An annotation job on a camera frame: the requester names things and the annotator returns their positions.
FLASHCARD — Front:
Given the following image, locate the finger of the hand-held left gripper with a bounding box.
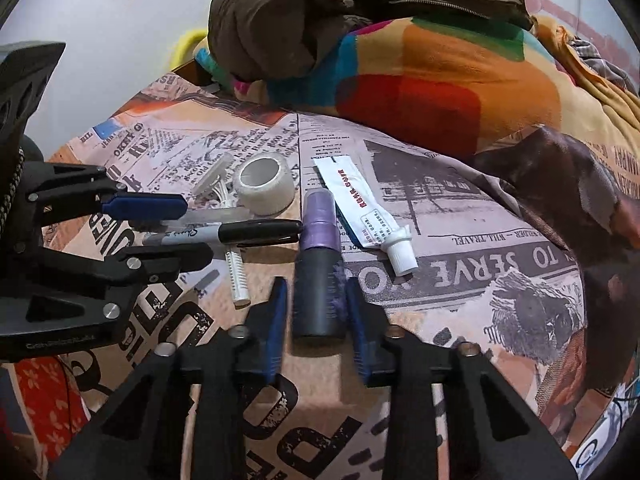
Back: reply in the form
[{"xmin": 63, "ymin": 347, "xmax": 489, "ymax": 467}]
[
  {"xmin": 0, "ymin": 243, "xmax": 215, "ymax": 339},
  {"xmin": 20, "ymin": 162, "xmax": 188, "ymax": 226}
]

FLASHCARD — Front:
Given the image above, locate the yellow foam tube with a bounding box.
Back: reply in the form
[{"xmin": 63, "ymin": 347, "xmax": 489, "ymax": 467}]
[{"xmin": 172, "ymin": 29, "xmax": 209, "ymax": 69}]

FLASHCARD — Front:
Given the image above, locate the white packet with circle print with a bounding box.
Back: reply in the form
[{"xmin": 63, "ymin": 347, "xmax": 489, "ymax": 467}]
[{"xmin": 570, "ymin": 425, "xmax": 627, "ymax": 472}]

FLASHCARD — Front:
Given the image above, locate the grey striped cloth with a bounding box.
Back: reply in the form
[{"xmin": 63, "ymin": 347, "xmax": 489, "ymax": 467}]
[{"xmin": 570, "ymin": 37, "xmax": 632, "ymax": 92}]

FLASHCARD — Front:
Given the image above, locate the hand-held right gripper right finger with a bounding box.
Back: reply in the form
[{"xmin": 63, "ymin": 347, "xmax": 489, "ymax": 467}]
[{"xmin": 345, "ymin": 277, "xmax": 581, "ymax": 480}]

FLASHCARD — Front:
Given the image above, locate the red floral cloth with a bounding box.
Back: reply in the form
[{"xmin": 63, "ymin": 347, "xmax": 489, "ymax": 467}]
[{"xmin": 10, "ymin": 357, "xmax": 92, "ymax": 462}]

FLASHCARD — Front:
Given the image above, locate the black marker pen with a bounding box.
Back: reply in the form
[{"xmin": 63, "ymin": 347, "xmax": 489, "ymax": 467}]
[{"xmin": 142, "ymin": 219, "xmax": 303, "ymax": 248}]

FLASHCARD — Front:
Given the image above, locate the white tape roll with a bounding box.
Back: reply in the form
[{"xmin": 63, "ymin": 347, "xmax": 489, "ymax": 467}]
[{"xmin": 233, "ymin": 152, "xmax": 297, "ymax": 208}]

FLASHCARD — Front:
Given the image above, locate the newspaper print duvet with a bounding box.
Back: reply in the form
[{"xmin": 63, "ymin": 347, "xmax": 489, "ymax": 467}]
[{"xmin": 40, "ymin": 72, "xmax": 640, "ymax": 480}]

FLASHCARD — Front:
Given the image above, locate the brown padded jacket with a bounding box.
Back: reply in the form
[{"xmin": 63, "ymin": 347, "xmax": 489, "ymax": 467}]
[{"xmin": 207, "ymin": 0, "xmax": 533, "ymax": 83}]

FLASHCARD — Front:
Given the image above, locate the silver nail file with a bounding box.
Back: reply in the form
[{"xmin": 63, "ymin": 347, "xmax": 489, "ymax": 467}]
[{"xmin": 127, "ymin": 207, "xmax": 253, "ymax": 234}]

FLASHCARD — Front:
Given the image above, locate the purple spray bottle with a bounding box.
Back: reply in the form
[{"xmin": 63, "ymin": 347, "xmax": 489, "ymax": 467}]
[{"xmin": 292, "ymin": 190, "xmax": 348, "ymax": 338}]

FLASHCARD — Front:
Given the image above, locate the colourful checked blanket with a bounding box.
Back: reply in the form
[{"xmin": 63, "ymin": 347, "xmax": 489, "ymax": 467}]
[{"xmin": 195, "ymin": 15, "xmax": 563, "ymax": 156}]

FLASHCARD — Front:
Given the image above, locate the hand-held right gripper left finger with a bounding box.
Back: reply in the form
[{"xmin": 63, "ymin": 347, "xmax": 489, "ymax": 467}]
[{"xmin": 47, "ymin": 277, "xmax": 301, "ymax": 480}]

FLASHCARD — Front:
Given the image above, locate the white ointment tube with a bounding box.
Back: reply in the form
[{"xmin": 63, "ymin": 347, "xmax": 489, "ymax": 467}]
[{"xmin": 314, "ymin": 156, "xmax": 418, "ymax": 277}]

